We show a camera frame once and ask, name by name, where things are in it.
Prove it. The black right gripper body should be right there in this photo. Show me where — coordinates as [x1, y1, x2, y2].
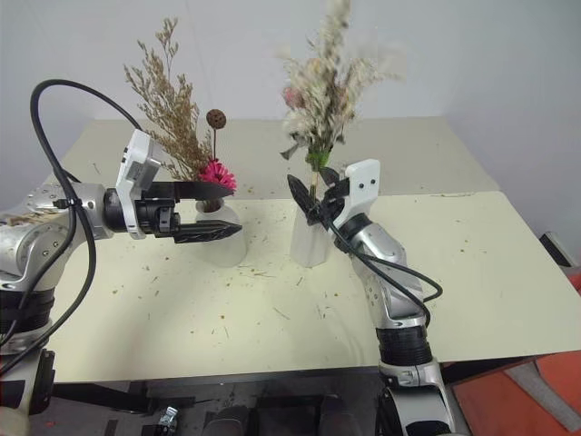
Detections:
[311, 178, 351, 232]

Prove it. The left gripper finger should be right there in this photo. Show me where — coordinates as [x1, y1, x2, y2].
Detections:
[173, 219, 242, 245]
[172, 180, 236, 203]

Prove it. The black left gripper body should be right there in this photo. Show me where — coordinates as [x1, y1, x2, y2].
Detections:
[134, 181, 182, 240]

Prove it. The white pampas grass bouquet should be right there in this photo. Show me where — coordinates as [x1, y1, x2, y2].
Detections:
[273, 0, 406, 194]

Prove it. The brown dried bouquet pink flower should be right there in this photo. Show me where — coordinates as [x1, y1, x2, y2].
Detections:
[123, 16, 238, 213]

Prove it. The white rounded vase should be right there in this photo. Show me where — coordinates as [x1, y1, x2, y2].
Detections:
[193, 198, 249, 269]

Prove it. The white faceted vase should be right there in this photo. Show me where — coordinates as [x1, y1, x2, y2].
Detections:
[290, 198, 340, 267]

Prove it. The silver metal clamp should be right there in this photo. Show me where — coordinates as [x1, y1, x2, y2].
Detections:
[156, 405, 180, 431]

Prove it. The dark grey box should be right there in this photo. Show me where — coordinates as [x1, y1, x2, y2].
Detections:
[538, 230, 576, 269]

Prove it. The orange object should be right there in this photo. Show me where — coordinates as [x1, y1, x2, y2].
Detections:
[452, 266, 581, 436]

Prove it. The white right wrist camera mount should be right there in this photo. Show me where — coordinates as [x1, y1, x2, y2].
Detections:
[336, 159, 380, 228]

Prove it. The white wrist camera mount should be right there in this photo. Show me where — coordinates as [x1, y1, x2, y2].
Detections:
[336, 159, 380, 228]
[114, 129, 167, 241]

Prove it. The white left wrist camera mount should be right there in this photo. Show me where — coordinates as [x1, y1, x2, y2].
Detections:
[114, 129, 167, 241]

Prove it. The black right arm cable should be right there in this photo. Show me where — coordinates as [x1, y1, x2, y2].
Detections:
[325, 221, 445, 329]

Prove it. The grey strap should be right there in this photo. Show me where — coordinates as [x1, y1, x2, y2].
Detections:
[502, 361, 571, 431]

